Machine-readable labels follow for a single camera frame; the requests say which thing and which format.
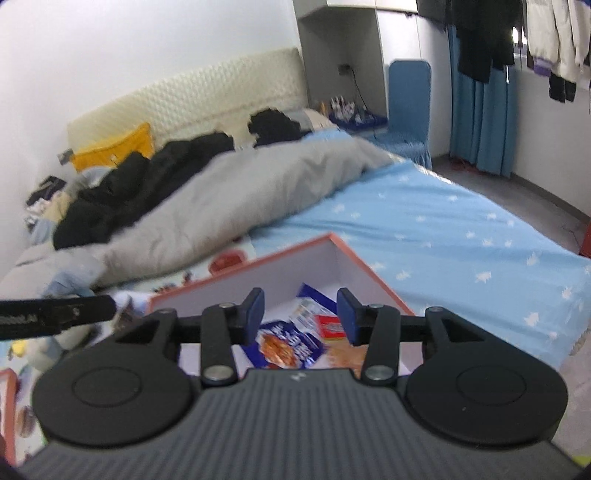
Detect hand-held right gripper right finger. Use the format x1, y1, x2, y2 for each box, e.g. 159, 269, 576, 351
336, 287, 486, 387

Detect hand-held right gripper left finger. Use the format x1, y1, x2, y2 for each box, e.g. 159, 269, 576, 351
113, 287, 267, 387

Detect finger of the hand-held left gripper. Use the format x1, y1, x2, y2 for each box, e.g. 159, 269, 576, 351
41, 295, 116, 331

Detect clear packet with red label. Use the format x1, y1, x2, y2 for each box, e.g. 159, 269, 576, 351
314, 314, 370, 376

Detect blue snack packet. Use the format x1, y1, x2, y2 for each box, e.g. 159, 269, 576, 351
252, 282, 341, 370

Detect pink cardboard box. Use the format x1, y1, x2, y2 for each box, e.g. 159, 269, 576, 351
148, 233, 426, 377

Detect blue patterned plastic bag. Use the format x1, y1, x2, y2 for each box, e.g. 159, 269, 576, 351
41, 268, 107, 299

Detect dark silver snack packet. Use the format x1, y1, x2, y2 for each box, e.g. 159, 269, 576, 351
115, 298, 140, 333

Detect white plush duck toy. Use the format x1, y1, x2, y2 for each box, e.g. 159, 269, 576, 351
25, 330, 100, 373

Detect food printed tablecloth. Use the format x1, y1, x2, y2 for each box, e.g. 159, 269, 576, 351
0, 240, 260, 467

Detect pink box lid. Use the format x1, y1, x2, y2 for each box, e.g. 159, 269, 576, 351
0, 368, 20, 468

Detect grey duvet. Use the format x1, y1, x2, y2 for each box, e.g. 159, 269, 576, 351
0, 136, 407, 289

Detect pile of clothes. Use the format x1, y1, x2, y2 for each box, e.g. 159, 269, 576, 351
25, 175, 70, 223

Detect black jacket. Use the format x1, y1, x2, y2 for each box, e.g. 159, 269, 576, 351
53, 131, 236, 250

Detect blue starred bedsheet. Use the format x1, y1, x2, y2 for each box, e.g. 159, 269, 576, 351
252, 129, 591, 371

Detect yellow pillow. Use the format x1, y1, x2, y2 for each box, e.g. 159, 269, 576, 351
70, 122, 156, 173

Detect black garment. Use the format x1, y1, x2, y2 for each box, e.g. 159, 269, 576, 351
248, 108, 308, 148

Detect beige pillow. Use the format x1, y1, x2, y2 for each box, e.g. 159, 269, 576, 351
300, 108, 336, 135

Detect row of small bottles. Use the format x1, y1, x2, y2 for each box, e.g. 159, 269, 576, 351
329, 94, 370, 123

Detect blue chair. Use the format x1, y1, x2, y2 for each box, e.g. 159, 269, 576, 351
369, 60, 434, 169

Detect cream padded headboard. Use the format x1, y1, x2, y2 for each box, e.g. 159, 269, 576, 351
67, 47, 310, 160

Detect blue curtain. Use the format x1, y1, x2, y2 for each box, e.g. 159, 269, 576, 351
445, 25, 520, 179

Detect dark hanging clothes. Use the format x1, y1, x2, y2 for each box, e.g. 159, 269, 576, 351
416, 0, 527, 84

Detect white hanging jacket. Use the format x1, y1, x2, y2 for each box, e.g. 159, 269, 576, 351
526, 0, 591, 105

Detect black power cable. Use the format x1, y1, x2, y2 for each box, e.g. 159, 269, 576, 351
350, 69, 370, 117

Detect white wall cabinet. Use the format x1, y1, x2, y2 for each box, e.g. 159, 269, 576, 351
293, 0, 419, 116

